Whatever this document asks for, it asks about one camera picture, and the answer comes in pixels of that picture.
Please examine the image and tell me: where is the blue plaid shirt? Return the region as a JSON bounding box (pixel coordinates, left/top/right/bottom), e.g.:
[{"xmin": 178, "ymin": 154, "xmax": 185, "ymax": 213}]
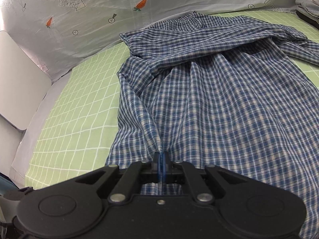
[{"xmin": 106, "ymin": 12, "xmax": 318, "ymax": 238}]

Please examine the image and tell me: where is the green grid mat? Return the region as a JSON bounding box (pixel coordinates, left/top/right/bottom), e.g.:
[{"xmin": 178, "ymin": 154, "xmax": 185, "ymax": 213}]
[{"xmin": 24, "ymin": 11, "xmax": 318, "ymax": 189}]

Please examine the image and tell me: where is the white rounded board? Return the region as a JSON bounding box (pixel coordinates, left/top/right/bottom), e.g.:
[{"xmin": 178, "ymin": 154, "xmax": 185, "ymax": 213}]
[{"xmin": 1, "ymin": 31, "xmax": 51, "ymax": 131}]

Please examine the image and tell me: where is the grey printed backdrop sheet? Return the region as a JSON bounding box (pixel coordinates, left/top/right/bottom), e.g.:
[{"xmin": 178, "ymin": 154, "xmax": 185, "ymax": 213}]
[{"xmin": 1, "ymin": 0, "xmax": 296, "ymax": 81}]

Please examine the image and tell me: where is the black folded garment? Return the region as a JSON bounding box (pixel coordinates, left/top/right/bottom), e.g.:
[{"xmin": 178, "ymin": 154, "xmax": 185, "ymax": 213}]
[{"xmin": 296, "ymin": 10, "xmax": 319, "ymax": 29}]

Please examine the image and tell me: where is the grey folded sweater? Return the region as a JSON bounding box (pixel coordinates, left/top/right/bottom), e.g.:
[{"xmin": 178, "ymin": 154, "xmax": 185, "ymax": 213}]
[{"xmin": 295, "ymin": 0, "xmax": 318, "ymax": 19}]

